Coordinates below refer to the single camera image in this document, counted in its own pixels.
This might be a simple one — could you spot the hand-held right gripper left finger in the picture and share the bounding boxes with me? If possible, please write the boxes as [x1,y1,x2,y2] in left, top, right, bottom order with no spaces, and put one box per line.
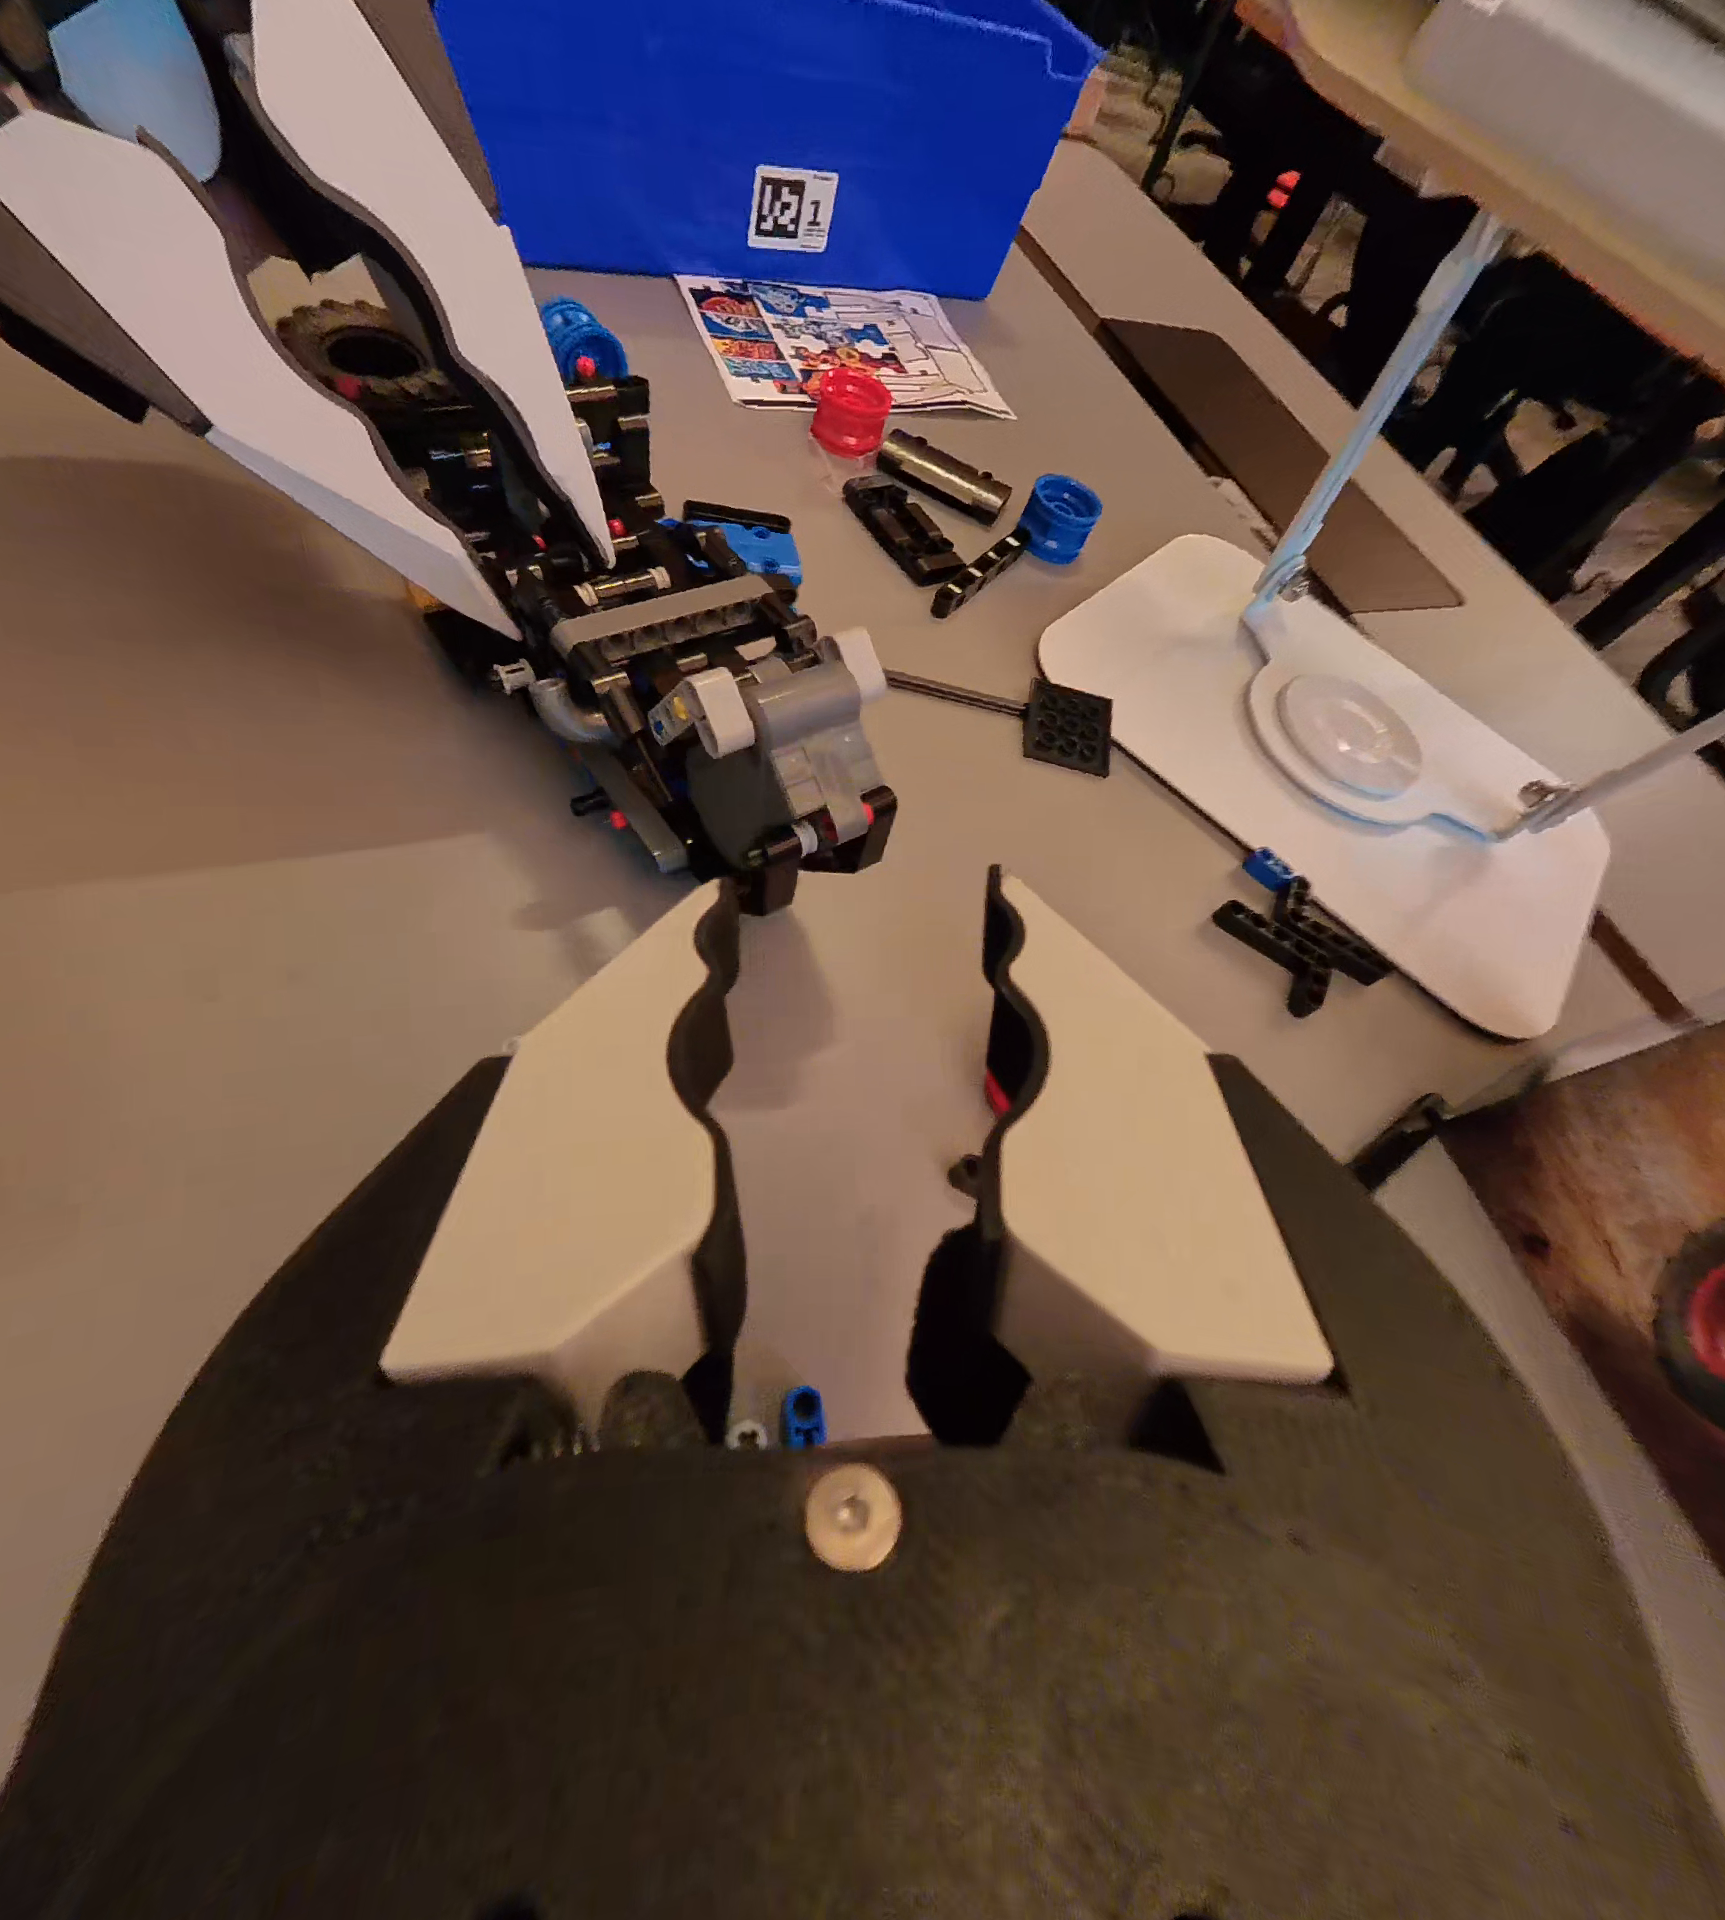
[382,878,745,1387]

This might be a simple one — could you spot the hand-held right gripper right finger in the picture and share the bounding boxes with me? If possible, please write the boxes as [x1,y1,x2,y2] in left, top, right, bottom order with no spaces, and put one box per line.
[983,865,1339,1446]

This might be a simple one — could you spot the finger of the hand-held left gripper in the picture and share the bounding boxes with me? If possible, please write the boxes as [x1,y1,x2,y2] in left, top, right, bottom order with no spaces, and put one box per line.
[219,0,618,573]
[0,104,521,642]

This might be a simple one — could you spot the toy brick vehicle chassis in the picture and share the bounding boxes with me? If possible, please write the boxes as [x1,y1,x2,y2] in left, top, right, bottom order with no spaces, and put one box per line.
[412,366,900,920]

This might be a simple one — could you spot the grey desk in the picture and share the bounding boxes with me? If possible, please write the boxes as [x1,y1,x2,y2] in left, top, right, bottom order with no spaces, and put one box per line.
[0,135,1725,1920]

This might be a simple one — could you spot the dark rectangular desk panel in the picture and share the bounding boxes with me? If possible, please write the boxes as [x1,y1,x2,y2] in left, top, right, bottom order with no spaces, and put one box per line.
[1102,319,1467,619]

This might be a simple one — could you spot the blue wheel rim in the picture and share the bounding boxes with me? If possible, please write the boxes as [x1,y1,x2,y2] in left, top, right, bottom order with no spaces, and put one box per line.
[1015,474,1104,569]
[538,296,636,396]

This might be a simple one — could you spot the thick black beam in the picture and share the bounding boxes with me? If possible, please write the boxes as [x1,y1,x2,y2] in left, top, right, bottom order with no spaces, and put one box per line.
[1349,1092,1452,1191]

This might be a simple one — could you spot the blue storage bin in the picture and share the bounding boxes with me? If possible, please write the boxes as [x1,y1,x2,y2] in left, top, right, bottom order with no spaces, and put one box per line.
[433,0,1104,303]

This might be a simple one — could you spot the black straight beam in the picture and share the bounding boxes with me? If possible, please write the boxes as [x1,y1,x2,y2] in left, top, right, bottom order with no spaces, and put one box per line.
[1282,874,1336,1020]

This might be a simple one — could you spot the black bent beam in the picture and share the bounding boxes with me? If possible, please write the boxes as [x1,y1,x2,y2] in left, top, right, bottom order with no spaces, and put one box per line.
[1210,896,1396,992]

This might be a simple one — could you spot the white stand base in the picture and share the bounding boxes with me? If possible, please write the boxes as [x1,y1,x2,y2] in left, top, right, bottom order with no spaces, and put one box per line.
[1037,534,1614,1042]

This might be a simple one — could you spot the toy set box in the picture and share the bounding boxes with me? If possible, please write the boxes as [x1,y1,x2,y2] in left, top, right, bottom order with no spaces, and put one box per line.
[1438,991,1725,1728]

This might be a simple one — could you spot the black square plate brick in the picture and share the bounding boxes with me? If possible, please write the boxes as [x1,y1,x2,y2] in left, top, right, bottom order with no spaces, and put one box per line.
[1019,674,1117,780]

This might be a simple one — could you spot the red wheel rim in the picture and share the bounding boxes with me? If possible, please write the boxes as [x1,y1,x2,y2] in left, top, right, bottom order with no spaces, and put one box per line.
[808,366,894,457]

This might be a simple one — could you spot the long black axle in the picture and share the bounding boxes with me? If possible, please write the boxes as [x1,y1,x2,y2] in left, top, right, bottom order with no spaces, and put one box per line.
[884,671,1037,714]

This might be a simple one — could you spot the sticker sheet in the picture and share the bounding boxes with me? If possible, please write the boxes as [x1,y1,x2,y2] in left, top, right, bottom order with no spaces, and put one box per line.
[674,274,1019,423]

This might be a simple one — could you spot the black cylinder brick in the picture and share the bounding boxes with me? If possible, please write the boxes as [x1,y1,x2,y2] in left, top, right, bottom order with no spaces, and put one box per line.
[881,427,1015,523]

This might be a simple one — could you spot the black holed beam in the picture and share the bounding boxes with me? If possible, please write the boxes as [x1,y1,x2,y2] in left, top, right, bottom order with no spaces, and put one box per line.
[931,533,1028,621]

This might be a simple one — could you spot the black frame brick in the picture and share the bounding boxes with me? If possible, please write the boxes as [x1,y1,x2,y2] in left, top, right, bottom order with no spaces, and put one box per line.
[843,477,973,584]

